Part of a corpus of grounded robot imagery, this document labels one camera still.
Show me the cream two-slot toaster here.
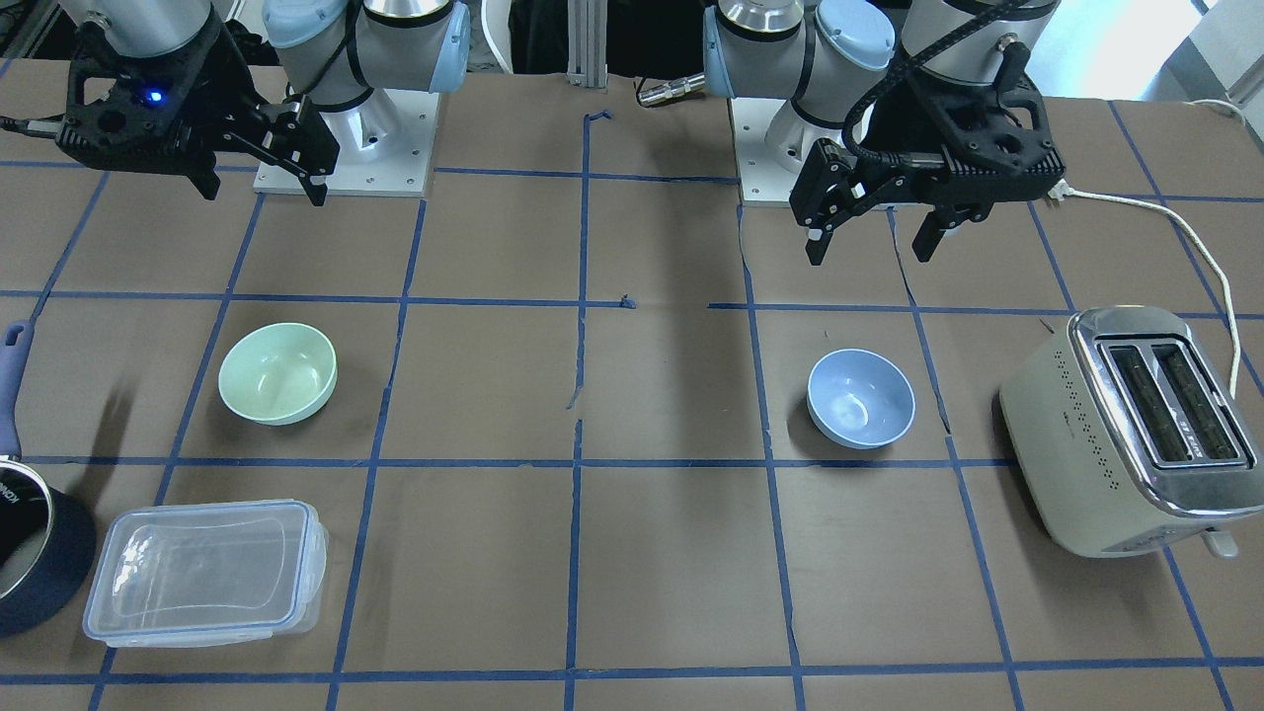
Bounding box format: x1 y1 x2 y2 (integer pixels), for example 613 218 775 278
999 305 1263 559

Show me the blue bowl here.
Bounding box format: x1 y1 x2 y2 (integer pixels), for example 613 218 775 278
805 350 916 450

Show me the dark blue saucepan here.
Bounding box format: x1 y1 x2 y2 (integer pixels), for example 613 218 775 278
1 320 99 638

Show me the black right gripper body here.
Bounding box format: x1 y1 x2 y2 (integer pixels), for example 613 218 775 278
57 22 267 180

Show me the white toaster power cable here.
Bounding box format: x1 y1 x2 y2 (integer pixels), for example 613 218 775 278
1047 97 1264 400

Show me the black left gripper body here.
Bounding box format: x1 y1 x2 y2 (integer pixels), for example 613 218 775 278
849 70 1067 214

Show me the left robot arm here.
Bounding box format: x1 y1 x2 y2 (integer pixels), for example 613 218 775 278
637 1 1066 266

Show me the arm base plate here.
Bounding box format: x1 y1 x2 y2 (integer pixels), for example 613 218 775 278
254 87 441 199
731 97 841 207

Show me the aluminium frame post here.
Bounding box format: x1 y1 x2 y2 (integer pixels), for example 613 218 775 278
566 0 608 94

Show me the clear plastic food container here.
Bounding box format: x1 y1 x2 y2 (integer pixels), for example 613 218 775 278
82 500 327 649

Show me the green bowl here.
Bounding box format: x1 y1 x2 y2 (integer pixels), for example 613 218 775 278
216 321 339 428

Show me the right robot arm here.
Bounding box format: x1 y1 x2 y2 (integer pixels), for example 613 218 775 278
28 1 471 206

